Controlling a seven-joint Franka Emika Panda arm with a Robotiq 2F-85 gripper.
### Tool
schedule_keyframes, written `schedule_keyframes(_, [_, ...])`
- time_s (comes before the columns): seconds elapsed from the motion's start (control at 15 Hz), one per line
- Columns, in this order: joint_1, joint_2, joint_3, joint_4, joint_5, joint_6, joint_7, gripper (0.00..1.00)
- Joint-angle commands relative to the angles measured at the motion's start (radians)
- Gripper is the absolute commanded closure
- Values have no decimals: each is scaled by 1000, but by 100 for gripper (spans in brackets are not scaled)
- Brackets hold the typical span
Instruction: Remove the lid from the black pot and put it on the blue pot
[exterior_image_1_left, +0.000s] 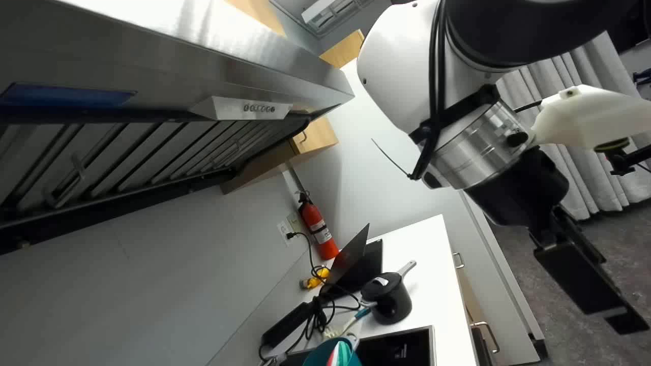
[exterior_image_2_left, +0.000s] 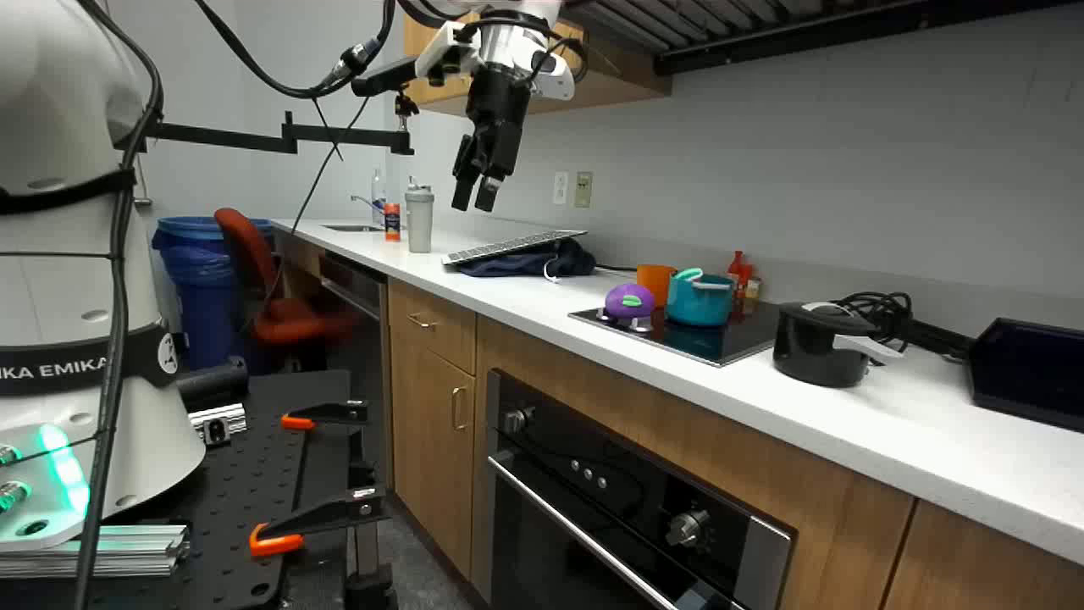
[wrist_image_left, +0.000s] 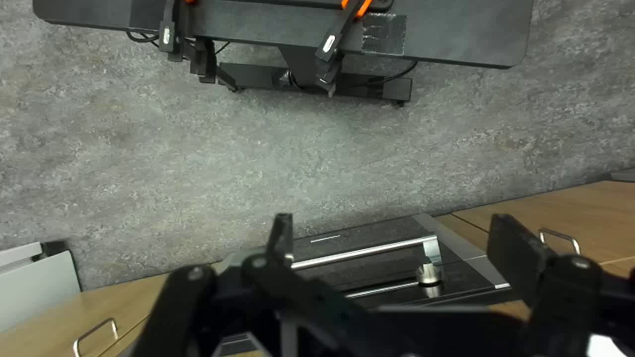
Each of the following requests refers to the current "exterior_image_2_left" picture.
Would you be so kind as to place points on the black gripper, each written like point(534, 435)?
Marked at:
point(494, 113)

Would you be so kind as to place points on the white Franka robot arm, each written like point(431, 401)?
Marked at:
point(54, 113)

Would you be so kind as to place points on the purple toy pot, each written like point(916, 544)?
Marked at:
point(626, 307)

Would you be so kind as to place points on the blue toy pot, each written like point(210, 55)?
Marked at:
point(697, 298)

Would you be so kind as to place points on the silver laptop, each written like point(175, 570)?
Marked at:
point(509, 244)

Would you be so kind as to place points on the small orange bottle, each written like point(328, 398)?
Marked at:
point(389, 221)

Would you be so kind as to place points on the dark blue cloth bag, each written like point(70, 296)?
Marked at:
point(544, 263)

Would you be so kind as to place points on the sink faucet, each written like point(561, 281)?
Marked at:
point(373, 203)

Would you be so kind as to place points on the orange cup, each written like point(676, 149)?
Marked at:
point(650, 280)

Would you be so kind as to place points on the red office chair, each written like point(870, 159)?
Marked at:
point(281, 316)

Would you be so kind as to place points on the wooden base cabinet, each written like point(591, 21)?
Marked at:
point(435, 429)

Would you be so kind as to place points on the black glass cooktop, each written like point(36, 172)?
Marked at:
point(697, 339)

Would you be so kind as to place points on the red squeeze bottle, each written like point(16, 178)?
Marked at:
point(744, 276)

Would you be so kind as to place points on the blue plastic bin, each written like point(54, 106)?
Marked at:
point(198, 291)

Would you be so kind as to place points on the black built-in oven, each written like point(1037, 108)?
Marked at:
point(586, 508)

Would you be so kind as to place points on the small white box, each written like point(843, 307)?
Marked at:
point(222, 424)

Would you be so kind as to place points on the steel range hood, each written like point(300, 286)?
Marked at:
point(790, 21)

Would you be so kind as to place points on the black perforated robot table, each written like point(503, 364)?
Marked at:
point(248, 485)

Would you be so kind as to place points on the black box appliance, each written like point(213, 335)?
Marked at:
point(1035, 367)

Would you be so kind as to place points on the white wall outlet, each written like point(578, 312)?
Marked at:
point(561, 186)

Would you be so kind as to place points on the beige wall switch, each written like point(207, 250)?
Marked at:
point(583, 186)

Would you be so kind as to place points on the black camera on boom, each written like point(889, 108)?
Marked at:
point(389, 78)

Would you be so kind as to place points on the wooden wall cabinet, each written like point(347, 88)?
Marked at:
point(613, 78)

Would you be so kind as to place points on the black boom mount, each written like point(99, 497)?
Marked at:
point(281, 137)

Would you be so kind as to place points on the aluminium extrusion rail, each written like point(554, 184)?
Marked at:
point(103, 549)

